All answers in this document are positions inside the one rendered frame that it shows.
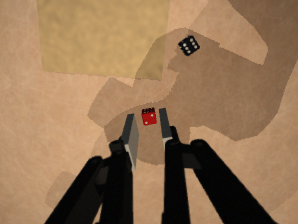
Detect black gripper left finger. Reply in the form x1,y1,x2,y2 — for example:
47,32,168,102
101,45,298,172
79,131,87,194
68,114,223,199
44,113,139,224

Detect tan flat mat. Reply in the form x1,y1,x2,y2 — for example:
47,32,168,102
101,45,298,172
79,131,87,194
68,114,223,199
37,0,170,80

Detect red die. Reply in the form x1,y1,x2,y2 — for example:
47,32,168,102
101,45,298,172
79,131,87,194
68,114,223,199
141,107,157,125

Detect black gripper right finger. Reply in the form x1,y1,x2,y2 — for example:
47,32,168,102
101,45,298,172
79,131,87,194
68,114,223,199
159,108,278,224

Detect black die with grey pips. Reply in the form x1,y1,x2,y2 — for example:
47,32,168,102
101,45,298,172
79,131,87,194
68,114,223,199
178,35,200,56

